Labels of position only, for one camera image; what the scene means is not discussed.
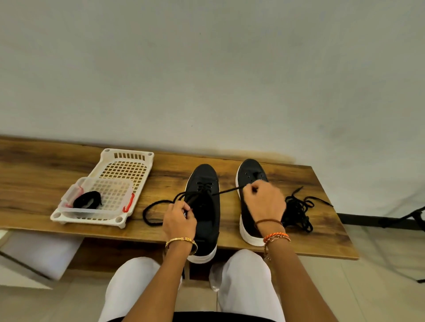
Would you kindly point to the person's black shirt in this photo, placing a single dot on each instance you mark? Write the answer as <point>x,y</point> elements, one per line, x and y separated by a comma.
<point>192,317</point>

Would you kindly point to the black tripod stand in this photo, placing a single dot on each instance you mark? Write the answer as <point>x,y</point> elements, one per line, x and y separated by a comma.
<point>415,219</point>

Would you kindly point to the person's right forearm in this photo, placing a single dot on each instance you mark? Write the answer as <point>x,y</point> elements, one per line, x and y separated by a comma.
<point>299,278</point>

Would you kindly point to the person's left hand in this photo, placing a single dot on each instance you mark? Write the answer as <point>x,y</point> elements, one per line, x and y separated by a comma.
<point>179,222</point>

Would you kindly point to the black sneaker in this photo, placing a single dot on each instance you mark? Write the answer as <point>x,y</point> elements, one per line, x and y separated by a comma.
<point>249,169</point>
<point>204,225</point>

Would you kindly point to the person's left forearm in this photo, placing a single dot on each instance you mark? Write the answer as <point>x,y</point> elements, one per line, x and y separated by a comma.
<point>156,285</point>

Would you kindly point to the white plastic lattice basket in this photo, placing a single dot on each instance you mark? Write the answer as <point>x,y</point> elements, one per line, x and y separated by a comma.
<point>129,166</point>

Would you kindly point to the black band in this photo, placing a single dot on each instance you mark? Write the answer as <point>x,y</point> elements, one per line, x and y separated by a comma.
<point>86,200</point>
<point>153,202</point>

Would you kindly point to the person's right hand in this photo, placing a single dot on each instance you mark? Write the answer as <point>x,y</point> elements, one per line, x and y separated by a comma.
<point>265,202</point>

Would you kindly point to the white box under table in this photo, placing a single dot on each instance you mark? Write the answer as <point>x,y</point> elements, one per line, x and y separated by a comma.
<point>36,255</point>

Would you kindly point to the black shoelace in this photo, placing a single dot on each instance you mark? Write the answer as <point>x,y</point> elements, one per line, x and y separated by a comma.
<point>302,205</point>
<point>295,213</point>

